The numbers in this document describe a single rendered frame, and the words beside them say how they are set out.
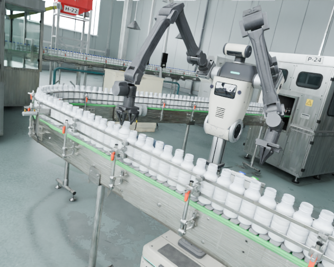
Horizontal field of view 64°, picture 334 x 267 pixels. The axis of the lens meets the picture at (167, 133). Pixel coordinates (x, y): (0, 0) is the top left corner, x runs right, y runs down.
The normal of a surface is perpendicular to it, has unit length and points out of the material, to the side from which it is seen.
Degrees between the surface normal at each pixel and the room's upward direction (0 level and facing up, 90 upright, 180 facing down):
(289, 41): 90
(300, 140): 90
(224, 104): 90
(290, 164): 90
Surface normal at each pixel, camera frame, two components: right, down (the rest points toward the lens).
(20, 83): 0.76, 0.29
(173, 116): 0.53, 0.31
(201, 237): -0.63, 0.09
